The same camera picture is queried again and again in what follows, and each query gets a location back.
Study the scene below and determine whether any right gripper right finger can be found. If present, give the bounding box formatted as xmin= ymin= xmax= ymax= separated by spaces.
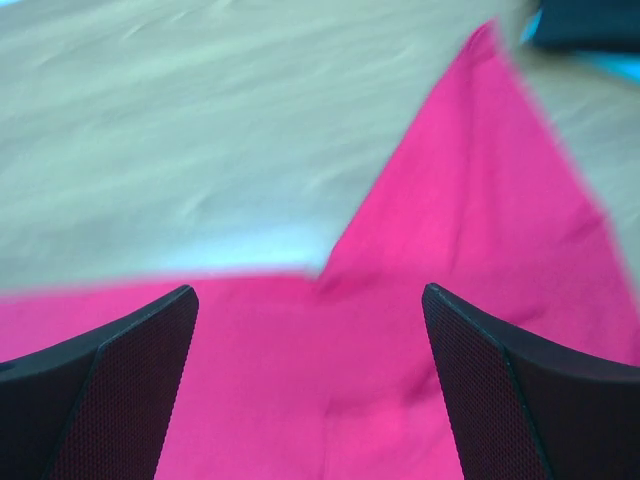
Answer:
xmin=422 ymin=283 xmax=639 ymax=479

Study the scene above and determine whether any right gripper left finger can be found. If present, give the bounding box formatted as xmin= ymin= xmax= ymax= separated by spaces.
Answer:
xmin=1 ymin=285 xmax=199 ymax=480

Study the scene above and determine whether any magenta t shirt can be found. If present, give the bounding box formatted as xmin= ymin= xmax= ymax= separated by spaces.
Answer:
xmin=1 ymin=23 xmax=639 ymax=479

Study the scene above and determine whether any folded teal t shirt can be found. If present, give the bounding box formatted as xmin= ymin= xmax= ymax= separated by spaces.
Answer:
xmin=519 ymin=9 xmax=639 ymax=83

